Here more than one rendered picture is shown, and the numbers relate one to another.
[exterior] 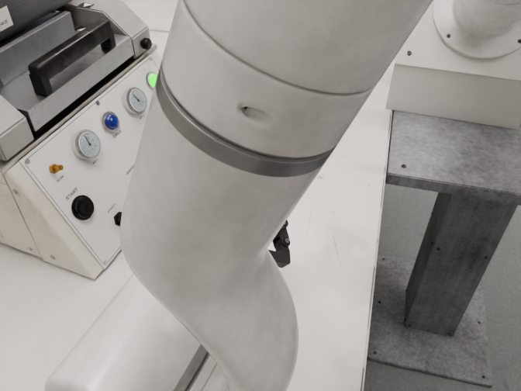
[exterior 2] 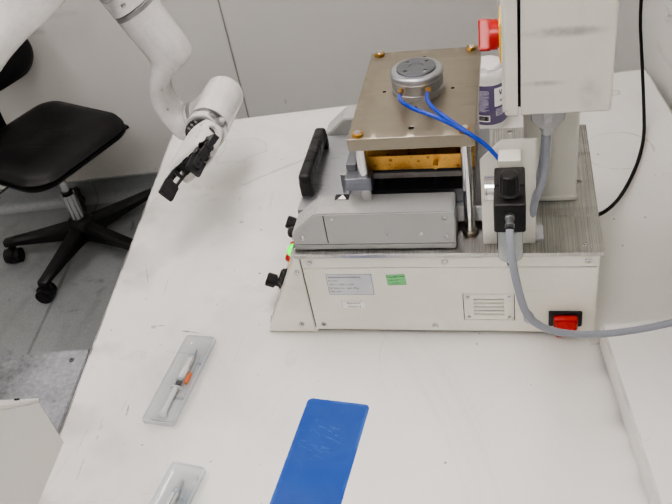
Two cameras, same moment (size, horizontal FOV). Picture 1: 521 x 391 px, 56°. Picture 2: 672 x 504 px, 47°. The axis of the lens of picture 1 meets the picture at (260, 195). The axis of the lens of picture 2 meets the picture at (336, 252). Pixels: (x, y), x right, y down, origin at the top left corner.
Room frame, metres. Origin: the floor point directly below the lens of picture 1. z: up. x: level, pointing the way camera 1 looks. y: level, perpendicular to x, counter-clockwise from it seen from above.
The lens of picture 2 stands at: (1.70, 0.15, 1.67)
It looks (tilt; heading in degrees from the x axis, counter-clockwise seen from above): 39 degrees down; 175
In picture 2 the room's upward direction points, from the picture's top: 12 degrees counter-clockwise
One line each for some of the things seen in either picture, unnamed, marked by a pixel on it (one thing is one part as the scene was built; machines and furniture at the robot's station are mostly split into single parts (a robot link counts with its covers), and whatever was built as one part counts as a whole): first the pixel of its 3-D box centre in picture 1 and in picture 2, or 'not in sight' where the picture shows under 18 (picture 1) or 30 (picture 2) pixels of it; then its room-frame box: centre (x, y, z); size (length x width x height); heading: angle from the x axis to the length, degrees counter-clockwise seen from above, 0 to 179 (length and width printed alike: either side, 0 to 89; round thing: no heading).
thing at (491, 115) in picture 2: not in sight; (488, 91); (0.24, 0.69, 0.82); 0.09 x 0.09 x 0.15
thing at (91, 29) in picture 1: (74, 54); (314, 160); (0.60, 0.25, 0.99); 0.15 x 0.02 x 0.04; 158
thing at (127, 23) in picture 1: (77, 19); (368, 222); (0.77, 0.29, 0.96); 0.26 x 0.05 x 0.07; 68
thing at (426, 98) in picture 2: not in sight; (439, 110); (0.70, 0.44, 1.08); 0.31 x 0.24 x 0.13; 158
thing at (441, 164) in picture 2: not in sight; (419, 117); (0.68, 0.41, 1.07); 0.22 x 0.17 x 0.10; 158
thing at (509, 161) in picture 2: not in sight; (505, 209); (0.93, 0.45, 1.05); 0.15 x 0.05 x 0.15; 158
